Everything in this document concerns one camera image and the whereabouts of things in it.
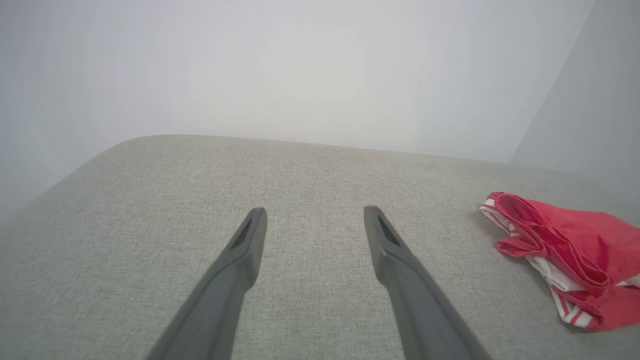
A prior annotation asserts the red and white shirt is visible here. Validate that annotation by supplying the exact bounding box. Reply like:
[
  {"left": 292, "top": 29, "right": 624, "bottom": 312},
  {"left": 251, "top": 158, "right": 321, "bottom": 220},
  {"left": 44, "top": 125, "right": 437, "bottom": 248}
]
[{"left": 479, "top": 191, "right": 640, "bottom": 332}]

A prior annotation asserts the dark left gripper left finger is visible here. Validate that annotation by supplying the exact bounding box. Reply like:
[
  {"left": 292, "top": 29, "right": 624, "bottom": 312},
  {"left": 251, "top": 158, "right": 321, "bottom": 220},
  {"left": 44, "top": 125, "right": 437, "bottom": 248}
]
[{"left": 145, "top": 207, "right": 268, "bottom": 360}]

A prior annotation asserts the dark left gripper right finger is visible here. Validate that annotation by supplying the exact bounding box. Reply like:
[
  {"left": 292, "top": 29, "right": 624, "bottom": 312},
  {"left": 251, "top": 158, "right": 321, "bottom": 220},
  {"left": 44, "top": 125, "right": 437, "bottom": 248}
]
[{"left": 363, "top": 205, "right": 494, "bottom": 360}]

